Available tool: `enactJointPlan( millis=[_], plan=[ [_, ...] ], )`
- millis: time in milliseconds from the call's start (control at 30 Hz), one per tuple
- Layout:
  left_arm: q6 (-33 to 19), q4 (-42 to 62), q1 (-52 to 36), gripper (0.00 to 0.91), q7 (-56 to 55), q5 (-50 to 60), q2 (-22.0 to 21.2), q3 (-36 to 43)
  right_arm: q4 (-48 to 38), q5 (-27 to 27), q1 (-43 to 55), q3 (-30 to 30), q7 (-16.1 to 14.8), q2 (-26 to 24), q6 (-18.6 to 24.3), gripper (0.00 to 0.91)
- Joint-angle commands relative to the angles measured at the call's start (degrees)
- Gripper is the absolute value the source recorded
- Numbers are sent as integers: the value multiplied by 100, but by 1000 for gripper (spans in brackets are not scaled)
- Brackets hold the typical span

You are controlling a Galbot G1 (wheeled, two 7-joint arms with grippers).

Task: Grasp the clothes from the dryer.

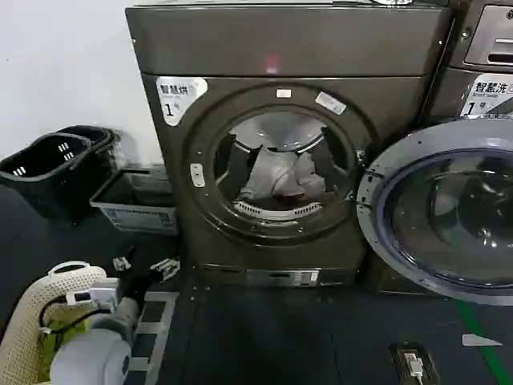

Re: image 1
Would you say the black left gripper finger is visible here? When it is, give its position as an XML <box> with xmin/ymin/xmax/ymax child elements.
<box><xmin>149</xmin><ymin>257</ymin><xmax>180</xmax><ymax>282</ymax></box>
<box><xmin>112</xmin><ymin>245</ymin><xmax>135</xmax><ymax>271</ymax></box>

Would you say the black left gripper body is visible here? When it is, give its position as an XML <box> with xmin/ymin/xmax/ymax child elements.
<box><xmin>119</xmin><ymin>269</ymin><xmax>160</xmax><ymax>300</ymax></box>

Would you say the grey plastic crate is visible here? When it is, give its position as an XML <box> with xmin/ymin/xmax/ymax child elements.
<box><xmin>88</xmin><ymin>167</ymin><xmax>180</xmax><ymax>237</ymax></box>

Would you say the yellow-green cloth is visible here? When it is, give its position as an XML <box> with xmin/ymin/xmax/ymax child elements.
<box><xmin>38</xmin><ymin>318</ymin><xmax>88</xmax><ymax>364</ymax></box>

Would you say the black plastic basket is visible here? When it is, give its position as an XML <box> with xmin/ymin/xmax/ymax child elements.
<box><xmin>55</xmin><ymin>125</ymin><xmax>122</xmax><ymax>189</ymax></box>
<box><xmin>0</xmin><ymin>133</ymin><xmax>103</xmax><ymax>222</ymax></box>

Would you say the cream perforated laundry basket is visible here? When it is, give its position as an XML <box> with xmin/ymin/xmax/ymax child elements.
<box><xmin>0</xmin><ymin>261</ymin><xmax>109</xmax><ymax>385</ymax></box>

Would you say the white grey garment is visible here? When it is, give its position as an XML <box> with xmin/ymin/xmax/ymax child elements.
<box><xmin>239</xmin><ymin>145</ymin><xmax>327</xmax><ymax>201</ymax></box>

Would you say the grey dryer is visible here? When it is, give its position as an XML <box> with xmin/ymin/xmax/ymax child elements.
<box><xmin>124</xmin><ymin>2</ymin><xmax>456</xmax><ymax>288</ymax></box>

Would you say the black floor socket box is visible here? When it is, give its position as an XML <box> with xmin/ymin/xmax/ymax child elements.
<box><xmin>389</xmin><ymin>341</ymin><xmax>438</xmax><ymax>385</ymax></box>

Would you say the round glass dryer door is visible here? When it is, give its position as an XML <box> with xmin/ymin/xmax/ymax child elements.
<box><xmin>355</xmin><ymin>119</ymin><xmax>513</xmax><ymax>308</ymax></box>

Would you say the green floor tape strip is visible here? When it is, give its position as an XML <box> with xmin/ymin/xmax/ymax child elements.
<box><xmin>454</xmin><ymin>298</ymin><xmax>503</xmax><ymax>385</ymax></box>

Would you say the grey floor tape piece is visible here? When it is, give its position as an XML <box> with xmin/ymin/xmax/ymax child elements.
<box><xmin>462</xmin><ymin>333</ymin><xmax>503</xmax><ymax>348</ymax></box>

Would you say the grey washing machine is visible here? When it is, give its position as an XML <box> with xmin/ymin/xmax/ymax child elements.
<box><xmin>423</xmin><ymin>0</ymin><xmax>513</xmax><ymax>121</ymax></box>

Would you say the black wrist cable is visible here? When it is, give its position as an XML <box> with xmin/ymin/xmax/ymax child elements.
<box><xmin>38</xmin><ymin>295</ymin><xmax>94</xmax><ymax>336</ymax></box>

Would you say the white plug with cable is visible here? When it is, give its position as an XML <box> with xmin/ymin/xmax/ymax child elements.
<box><xmin>402</xmin><ymin>351</ymin><xmax>426</xmax><ymax>381</ymax></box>

